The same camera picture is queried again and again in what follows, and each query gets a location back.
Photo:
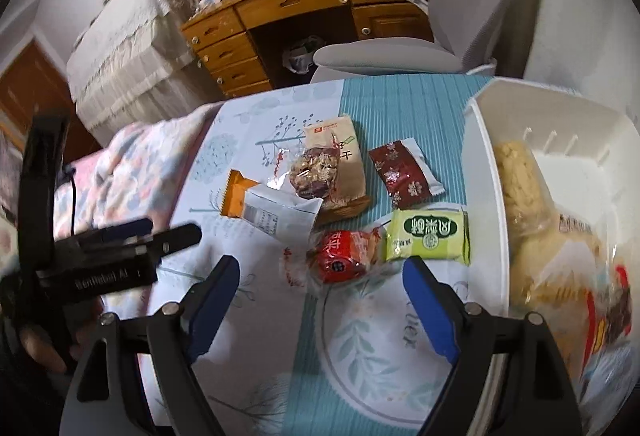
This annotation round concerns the white plastic bin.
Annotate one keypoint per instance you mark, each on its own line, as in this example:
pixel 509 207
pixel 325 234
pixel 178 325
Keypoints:
pixel 575 141

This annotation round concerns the green snack packet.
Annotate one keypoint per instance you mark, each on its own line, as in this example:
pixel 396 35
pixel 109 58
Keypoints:
pixel 430 233

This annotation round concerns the white packet with printed text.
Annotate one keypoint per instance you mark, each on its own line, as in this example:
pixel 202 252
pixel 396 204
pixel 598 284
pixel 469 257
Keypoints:
pixel 280 213

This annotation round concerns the red round snack packet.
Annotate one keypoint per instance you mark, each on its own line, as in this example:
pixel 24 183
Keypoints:
pixel 342 258

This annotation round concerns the pastel floral blanket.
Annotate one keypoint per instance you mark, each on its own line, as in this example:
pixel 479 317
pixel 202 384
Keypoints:
pixel 130 166

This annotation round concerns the white packet with red stripe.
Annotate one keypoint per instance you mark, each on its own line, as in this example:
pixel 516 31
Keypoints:
pixel 612 311

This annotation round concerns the beige snack packet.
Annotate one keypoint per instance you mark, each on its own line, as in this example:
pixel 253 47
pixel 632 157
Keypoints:
pixel 345 136

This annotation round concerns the teal and white floral tablecloth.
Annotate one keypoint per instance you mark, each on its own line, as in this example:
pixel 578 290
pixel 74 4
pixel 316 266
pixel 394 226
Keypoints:
pixel 310 366

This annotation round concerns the person's left hand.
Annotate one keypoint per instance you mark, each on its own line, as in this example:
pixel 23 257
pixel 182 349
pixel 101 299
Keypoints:
pixel 42 348

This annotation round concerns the clear packet brown nut snack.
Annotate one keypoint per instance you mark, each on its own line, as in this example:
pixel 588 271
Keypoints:
pixel 312 174

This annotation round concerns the plastic trash bag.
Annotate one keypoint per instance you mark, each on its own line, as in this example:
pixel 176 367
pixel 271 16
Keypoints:
pixel 300 55

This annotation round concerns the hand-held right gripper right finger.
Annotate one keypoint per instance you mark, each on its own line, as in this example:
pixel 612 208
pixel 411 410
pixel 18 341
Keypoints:
pixel 430 311

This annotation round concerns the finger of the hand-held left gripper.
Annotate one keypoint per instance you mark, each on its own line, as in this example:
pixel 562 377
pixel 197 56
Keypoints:
pixel 120 231
pixel 172 238

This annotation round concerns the white lace cover cloth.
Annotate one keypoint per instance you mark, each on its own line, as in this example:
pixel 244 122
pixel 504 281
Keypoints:
pixel 130 56

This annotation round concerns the clear tray pale yellow snacks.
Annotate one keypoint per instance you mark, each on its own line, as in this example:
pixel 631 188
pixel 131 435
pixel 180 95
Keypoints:
pixel 520 186

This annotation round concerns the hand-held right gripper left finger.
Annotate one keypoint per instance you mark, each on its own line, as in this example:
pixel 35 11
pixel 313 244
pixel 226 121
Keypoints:
pixel 210 311

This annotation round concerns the wooden desk with drawers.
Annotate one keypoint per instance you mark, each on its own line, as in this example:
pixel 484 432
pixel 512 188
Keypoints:
pixel 290 6

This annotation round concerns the dark red snowflake packet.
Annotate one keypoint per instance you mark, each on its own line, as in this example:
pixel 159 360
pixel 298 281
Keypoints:
pixel 405 174

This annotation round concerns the brown wooden door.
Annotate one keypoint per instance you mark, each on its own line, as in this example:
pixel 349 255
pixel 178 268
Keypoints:
pixel 35 101

